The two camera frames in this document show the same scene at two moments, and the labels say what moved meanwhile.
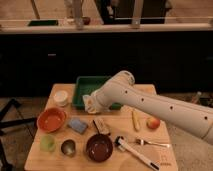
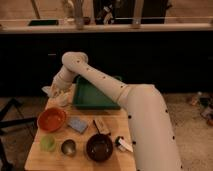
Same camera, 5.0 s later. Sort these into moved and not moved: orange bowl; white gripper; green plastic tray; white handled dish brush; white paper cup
Moved: white gripper
Not moved: white paper cup; white handled dish brush; orange bowl; green plastic tray
